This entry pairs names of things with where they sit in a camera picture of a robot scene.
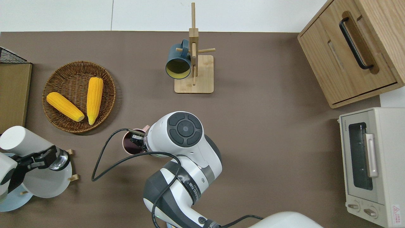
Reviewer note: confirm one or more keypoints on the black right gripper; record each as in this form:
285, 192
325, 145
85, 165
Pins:
145, 142

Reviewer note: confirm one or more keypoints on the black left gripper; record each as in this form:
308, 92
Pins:
19, 172

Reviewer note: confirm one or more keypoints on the pink mug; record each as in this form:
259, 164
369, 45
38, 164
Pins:
128, 144

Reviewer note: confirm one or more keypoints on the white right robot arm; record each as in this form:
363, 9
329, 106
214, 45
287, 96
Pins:
190, 152

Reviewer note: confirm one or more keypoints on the grey plate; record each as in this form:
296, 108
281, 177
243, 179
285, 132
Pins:
47, 183

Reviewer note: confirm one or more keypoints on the wooden plate rack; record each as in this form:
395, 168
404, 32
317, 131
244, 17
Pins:
74, 178

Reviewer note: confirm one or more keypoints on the light blue plate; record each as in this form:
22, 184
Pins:
15, 202

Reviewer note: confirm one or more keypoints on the yellow corn cob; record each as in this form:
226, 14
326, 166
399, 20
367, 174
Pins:
95, 98
65, 106

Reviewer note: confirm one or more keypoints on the round wicker basket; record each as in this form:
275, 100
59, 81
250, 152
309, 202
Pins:
72, 79

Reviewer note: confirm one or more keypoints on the wooden mug tree stand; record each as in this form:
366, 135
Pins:
202, 82

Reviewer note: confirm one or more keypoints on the dark blue mug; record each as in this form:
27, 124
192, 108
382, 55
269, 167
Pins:
177, 53

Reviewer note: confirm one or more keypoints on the wooden drawer cabinet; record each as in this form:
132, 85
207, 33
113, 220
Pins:
319, 63

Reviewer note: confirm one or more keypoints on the silver toaster knob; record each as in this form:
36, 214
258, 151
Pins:
353, 206
370, 212

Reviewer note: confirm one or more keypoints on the white toaster oven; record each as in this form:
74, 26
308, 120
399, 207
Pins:
389, 177

